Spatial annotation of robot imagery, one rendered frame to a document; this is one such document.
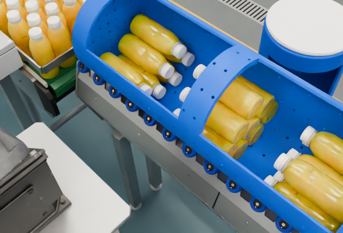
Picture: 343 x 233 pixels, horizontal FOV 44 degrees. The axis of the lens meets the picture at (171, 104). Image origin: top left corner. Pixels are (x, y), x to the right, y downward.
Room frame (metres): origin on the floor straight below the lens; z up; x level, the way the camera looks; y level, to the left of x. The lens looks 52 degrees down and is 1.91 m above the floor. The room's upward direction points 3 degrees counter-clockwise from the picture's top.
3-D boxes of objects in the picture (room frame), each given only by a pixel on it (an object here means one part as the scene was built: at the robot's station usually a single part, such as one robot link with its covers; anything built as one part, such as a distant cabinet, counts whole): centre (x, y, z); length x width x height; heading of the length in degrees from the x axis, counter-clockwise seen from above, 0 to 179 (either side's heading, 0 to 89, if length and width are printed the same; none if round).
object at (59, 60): (1.04, 0.25, 0.96); 0.40 x 0.01 x 0.03; 134
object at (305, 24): (0.99, -0.45, 1.03); 0.28 x 0.28 x 0.01
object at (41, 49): (0.96, 0.40, 0.98); 0.07 x 0.07 x 0.17
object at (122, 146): (0.89, 0.20, 0.31); 0.06 x 0.06 x 0.63; 44
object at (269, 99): (0.68, -0.18, 1.09); 0.17 x 0.07 x 0.07; 44
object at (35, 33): (0.96, 0.40, 1.07); 0.04 x 0.04 x 0.02
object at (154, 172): (0.99, 0.10, 0.31); 0.06 x 0.06 x 0.63; 44
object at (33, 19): (1.02, 0.41, 1.07); 0.04 x 0.04 x 0.02
